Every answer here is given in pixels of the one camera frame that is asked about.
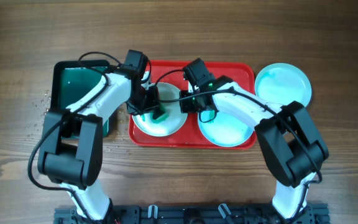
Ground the green yellow sponge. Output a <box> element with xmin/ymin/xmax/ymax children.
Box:
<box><xmin>150</xmin><ymin>105</ymin><xmax>169</xmax><ymax>123</ymax></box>

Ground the white plate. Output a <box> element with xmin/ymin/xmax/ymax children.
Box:
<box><xmin>132</xmin><ymin>83</ymin><xmax>188</xmax><ymax>137</ymax></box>

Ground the light blue plate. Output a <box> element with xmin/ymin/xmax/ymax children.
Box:
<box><xmin>254</xmin><ymin>63</ymin><xmax>312</xmax><ymax>107</ymax></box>
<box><xmin>198</xmin><ymin>111</ymin><xmax>253</xmax><ymax>147</ymax></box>

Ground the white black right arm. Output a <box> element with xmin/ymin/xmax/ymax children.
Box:
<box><xmin>180</xmin><ymin>76</ymin><xmax>329</xmax><ymax>222</ymax></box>

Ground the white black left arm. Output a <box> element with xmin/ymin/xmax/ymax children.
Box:
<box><xmin>27</xmin><ymin>65</ymin><xmax>152</xmax><ymax>223</ymax></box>

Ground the red plastic tray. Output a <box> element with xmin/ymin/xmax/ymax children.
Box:
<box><xmin>129</xmin><ymin>62</ymin><xmax>257</xmax><ymax>150</ymax></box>

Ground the black water tray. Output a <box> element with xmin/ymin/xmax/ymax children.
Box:
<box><xmin>50</xmin><ymin>59</ymin><xmax>115</xmax><ymax>139</ymax></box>

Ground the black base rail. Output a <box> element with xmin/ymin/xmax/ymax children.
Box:
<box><xmin>53</xmin><ymin>203</ymin><xmax>331</xmax><ymax>224</ymax></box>

